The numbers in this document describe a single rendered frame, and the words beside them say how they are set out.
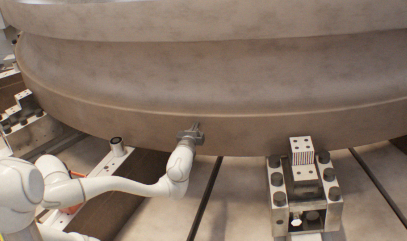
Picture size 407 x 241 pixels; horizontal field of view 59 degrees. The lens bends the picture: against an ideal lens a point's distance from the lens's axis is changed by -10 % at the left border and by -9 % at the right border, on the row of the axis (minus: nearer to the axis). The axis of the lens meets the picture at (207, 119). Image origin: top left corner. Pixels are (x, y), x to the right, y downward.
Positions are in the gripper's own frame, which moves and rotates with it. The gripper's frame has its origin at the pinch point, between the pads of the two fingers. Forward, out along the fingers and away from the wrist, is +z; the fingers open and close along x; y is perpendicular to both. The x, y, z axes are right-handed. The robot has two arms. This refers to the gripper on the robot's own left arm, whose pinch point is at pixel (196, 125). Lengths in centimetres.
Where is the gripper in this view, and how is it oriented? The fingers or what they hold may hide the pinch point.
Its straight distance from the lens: 201.1
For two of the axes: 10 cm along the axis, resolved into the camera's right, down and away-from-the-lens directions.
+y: -1.1, -8.3, -5.5
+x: -9.7, -0.3, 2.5
